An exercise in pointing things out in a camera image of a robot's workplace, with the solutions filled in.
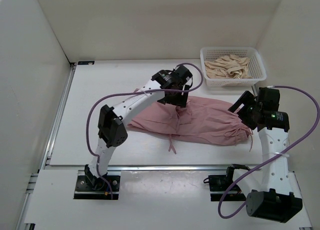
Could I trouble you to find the white plastic basket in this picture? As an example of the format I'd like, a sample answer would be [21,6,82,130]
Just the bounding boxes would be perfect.
[200,47,267,87]

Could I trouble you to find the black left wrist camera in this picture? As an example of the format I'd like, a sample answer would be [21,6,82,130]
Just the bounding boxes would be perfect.
[171,65,193,85]

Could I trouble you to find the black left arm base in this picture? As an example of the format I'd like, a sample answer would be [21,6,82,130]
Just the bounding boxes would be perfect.
[73,171,121,200]

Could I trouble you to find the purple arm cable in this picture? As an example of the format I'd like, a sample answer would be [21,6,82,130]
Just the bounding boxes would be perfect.
[217,85,318,219]
[86,62,204,200]

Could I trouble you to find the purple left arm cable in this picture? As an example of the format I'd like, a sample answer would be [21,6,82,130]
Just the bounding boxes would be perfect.
[86,62,204,200]

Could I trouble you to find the beige trousers in basket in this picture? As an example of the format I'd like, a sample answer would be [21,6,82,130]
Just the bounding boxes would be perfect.
[204,55,252,79]

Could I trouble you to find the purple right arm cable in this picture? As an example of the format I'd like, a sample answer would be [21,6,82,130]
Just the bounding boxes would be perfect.
[217,85,318,219]

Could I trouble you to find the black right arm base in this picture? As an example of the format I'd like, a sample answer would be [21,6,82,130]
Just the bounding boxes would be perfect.
[203,164,250,202]

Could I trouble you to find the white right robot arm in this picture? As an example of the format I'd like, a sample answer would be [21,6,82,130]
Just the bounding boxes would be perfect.
[229,88,303,223]

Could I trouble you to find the pink trousers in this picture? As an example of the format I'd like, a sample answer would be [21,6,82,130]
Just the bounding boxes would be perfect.
[128,96,253,146]

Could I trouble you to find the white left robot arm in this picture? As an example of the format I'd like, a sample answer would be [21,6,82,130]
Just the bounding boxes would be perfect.
[84,66,193,190]

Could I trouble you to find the aluminium table frame rail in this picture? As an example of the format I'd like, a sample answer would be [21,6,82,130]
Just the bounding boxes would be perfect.
[15,63,77,229]

